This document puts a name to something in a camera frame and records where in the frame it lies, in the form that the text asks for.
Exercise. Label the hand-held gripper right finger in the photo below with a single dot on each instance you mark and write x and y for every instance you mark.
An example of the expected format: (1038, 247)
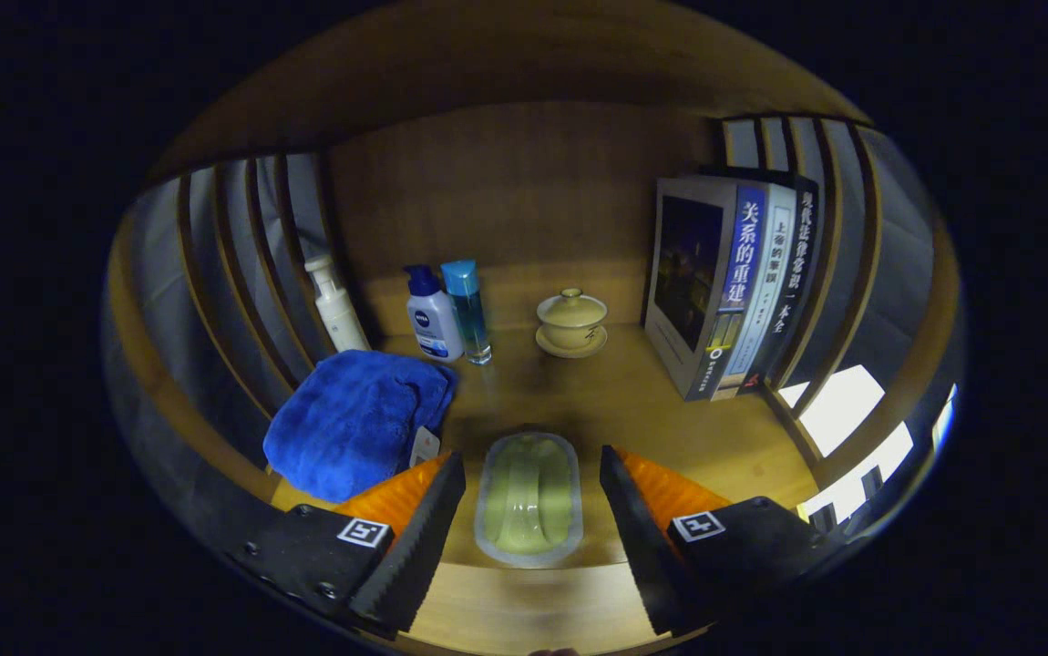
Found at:
(652, 547)

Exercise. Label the beige lidded teacup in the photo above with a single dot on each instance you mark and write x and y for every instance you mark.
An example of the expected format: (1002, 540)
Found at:
(571, 319)

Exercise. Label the blue-spined book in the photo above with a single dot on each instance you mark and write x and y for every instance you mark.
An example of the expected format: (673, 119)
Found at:
(688, 273)

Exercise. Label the wooden countertop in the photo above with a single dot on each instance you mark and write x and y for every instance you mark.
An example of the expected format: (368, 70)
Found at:
(597, 401)

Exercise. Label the white pump bottle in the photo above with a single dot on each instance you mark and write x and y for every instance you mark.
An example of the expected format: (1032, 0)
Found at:
(342, 319)

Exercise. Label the wooden cabinet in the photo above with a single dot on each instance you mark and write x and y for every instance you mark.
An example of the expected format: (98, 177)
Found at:
(524, 182)

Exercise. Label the white blue-capped lotion bottle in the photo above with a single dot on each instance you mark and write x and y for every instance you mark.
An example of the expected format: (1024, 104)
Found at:
(435, 323)

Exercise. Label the teal clear bottle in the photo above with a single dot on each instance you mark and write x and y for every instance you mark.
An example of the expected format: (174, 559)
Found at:
(469, 310)

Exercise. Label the blue towel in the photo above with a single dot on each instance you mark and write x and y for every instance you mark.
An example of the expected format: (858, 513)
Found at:
(351, 419)

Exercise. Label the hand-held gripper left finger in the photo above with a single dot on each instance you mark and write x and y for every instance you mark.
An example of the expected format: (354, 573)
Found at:
(419, 547)

